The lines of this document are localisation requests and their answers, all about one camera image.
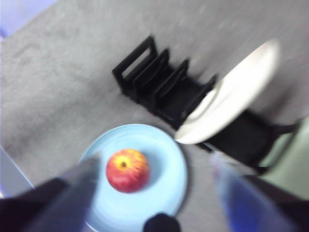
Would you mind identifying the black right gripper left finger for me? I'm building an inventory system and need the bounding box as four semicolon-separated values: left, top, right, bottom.
0;153;102;232

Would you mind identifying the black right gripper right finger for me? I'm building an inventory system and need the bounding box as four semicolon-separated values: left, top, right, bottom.
211;153;309;232

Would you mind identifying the red apple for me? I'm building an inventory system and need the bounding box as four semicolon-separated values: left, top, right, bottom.
105;148;150;193

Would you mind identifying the blue plate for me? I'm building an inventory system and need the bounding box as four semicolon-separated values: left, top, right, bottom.
78;123;188;232

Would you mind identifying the green plate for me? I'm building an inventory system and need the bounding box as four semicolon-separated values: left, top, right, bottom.
259;118;309;191

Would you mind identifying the white plate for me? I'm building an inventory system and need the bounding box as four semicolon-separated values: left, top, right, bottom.
174;39;281;145

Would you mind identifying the black plate rack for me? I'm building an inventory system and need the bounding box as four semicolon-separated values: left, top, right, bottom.
112;35;299;174

